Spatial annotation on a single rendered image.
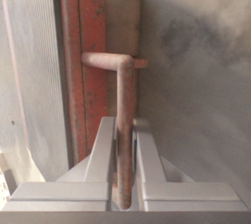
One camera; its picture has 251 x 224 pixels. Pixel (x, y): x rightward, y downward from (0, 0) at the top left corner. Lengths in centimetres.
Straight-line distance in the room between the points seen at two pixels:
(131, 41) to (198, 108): 11
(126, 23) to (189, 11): 7
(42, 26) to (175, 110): 18
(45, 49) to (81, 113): 7
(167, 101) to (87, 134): 11
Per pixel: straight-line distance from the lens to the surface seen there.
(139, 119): 15
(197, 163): 25
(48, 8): 19
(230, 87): 21
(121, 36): 22
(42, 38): 21
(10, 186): 307
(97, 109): 19
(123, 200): 17
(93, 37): 18
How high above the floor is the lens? 20
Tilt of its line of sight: 39 degrees down
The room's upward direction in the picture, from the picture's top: 103 degrees counter-clockwise
